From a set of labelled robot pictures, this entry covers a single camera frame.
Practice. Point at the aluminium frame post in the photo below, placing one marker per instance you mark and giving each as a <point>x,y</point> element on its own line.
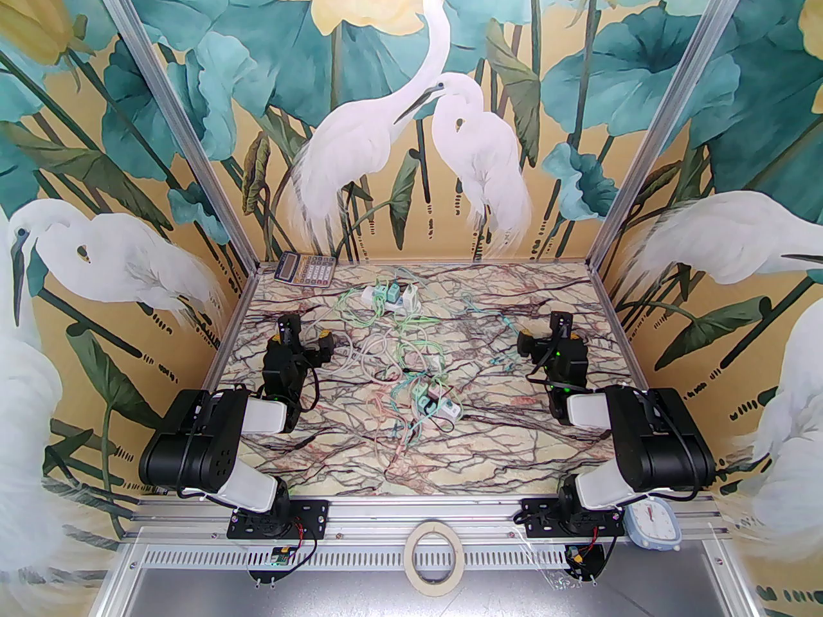
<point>179,113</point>
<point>667,113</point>

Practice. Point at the pale pink power strip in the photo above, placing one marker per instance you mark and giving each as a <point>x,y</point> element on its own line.
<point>456,412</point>

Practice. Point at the aluminium frame rail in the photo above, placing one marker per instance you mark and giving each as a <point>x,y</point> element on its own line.
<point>418,508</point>

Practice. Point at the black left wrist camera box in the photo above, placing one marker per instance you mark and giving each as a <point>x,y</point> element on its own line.
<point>288,328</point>

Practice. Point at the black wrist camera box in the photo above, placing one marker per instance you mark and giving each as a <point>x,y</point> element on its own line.
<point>288,328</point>
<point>562,325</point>

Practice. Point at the white USB charger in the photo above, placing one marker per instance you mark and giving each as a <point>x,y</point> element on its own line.
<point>410,297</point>

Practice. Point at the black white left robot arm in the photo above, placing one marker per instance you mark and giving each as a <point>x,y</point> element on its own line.
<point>193,447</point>

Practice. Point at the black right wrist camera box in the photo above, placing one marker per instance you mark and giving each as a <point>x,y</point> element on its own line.
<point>562,325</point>

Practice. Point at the pale pink USB charger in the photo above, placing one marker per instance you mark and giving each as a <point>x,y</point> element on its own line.
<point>442,401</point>

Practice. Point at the light blue kitchen timer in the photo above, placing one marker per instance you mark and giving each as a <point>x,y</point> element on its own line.
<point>652,524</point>

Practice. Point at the grey desk calculator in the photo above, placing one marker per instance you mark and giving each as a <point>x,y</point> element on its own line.
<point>308,270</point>

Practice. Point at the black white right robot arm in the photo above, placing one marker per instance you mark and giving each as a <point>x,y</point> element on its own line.
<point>656,441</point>

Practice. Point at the perforated metal panel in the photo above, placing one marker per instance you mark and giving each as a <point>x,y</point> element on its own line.
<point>488,560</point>

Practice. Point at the beige masking tape roll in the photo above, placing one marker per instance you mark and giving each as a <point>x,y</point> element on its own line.
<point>409,556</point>

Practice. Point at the white power strip blue sockets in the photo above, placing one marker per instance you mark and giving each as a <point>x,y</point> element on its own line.
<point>366,294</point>

